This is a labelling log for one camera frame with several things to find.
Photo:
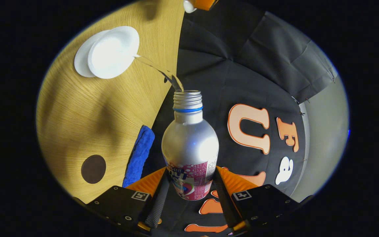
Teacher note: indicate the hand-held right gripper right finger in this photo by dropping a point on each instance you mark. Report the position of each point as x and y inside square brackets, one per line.
[224, 200]

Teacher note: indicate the blue towel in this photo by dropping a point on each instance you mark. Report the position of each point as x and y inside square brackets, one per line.
[140, 154]

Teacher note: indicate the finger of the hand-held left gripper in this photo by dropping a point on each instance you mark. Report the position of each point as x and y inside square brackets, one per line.
[204, 4]

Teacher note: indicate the silver water bottle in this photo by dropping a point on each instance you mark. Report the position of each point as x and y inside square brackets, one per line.
[189, 144]

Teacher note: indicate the white saucer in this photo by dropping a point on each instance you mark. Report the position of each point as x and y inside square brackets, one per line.
[81, 61]

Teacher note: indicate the white teacup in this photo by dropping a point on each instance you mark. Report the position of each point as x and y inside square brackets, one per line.
[113, 52]

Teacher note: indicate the clear water stream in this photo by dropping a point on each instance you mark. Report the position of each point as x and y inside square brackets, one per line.
[163, 71]

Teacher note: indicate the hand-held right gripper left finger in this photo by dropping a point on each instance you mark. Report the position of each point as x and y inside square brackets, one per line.
[156, 207]

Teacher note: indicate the dark brown round coaster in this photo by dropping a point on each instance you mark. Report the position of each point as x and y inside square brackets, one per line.
[93, 169]

